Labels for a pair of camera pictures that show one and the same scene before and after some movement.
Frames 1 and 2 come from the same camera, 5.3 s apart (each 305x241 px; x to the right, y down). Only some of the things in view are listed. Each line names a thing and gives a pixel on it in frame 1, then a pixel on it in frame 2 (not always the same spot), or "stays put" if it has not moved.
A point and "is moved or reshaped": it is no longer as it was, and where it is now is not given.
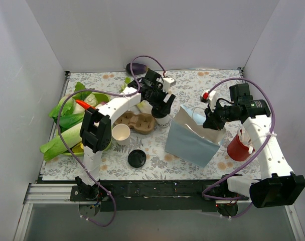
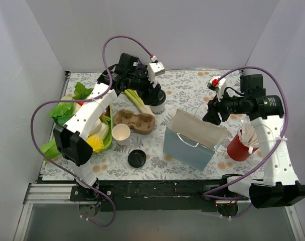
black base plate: [147, 195] stays put
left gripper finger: [159, 112] to [149, 98]
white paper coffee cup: [121, 133] stays put
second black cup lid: [137, 158] stays put
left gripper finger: [167, 106] to [154, 98]
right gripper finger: [209, 124] to [212, 117]
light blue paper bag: [189, 140] stays put
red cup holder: [237, 150] stays put
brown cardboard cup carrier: [143, 123] stays put
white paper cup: [163, 122] is moved or reshaped
